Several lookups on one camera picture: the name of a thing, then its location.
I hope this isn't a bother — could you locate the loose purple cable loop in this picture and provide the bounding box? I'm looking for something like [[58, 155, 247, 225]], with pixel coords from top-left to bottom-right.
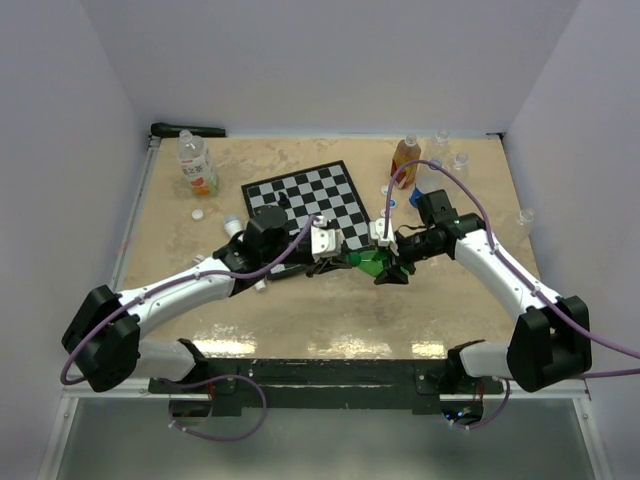
[[168, 373, 269, 441]]

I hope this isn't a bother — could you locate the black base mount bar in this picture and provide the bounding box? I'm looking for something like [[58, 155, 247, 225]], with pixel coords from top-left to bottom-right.
[[149, 358, 503, 417]]

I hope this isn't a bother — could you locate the amber red label bottle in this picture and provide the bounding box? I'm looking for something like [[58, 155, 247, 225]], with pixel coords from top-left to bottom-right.
[[390, 134, 422, 189]]

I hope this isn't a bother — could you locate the black chess piece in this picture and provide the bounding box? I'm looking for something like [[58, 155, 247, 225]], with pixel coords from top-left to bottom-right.
[[278, 192, 290, 209]]

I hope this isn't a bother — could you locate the orange label tea bottle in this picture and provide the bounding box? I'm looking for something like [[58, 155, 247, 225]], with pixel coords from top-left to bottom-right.
[[177, 129, 218, 196]]

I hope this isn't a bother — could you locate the clear bottle back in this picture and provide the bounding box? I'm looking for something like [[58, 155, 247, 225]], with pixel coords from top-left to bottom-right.
[[432, 129, 450, 161]]

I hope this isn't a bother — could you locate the clear bottle right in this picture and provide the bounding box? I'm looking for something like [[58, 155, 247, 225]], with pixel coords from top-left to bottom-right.
[[449, 152, 470, 183]]

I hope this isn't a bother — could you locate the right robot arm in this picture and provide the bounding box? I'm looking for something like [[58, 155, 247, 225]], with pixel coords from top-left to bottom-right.
[[369, 190, 592, 393]]

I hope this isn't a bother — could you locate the black white chessboard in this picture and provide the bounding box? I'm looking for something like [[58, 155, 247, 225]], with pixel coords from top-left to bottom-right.
[[241, 160, 370, 250]]

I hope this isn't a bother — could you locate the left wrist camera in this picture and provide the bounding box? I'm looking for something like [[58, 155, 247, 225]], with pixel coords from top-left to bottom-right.
[[310, 216, 344, 262]]

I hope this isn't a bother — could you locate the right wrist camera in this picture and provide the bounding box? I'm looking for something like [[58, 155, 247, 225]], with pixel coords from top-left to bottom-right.
[[368, 218, 397, 250]]

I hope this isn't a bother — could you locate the green plastic bottle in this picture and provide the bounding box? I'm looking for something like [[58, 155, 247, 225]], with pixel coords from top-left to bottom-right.
[[353, 249, 392, 278]]

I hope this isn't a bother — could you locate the white tube bottle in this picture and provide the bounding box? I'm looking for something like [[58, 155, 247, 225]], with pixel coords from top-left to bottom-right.
[[223, 215, 266, 292]]

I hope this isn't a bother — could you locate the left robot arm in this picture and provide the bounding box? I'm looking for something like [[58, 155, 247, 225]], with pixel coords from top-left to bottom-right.
[[60, 206, 349, 393]]

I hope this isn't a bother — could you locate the green bottle cap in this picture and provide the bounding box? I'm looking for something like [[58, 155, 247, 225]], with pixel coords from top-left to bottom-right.
[[347, 252, 361, 267]]

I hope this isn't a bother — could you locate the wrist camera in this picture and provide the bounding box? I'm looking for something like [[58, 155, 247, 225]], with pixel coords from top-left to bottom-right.
[[368, 218, 397, 250], [310, 216, 344, 262]]

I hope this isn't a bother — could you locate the Pepsi label clear bottle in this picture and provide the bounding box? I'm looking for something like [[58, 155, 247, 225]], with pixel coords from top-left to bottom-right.
[[409, 166, 442, 208]]

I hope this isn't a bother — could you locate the clear crushed plastic bottle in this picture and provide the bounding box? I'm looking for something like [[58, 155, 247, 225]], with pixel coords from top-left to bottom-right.
[[503, 208, 535, 249]]

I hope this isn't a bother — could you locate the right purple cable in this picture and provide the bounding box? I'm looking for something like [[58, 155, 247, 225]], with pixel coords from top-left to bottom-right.
[[383, 159, 640, 379]]

